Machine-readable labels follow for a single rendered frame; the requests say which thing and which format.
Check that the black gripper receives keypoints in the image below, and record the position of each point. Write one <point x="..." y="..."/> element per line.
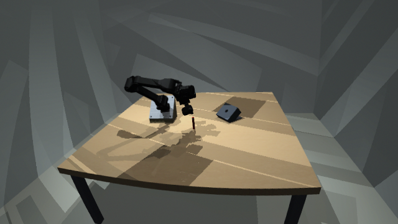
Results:
<point x="188" y="108"/>

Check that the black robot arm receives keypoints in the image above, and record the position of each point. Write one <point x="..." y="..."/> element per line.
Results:
<point x="135" y="84"/>

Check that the dark grey sloped panel with hole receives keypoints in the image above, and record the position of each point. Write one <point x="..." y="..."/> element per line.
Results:
<point x="229" y="113"/>

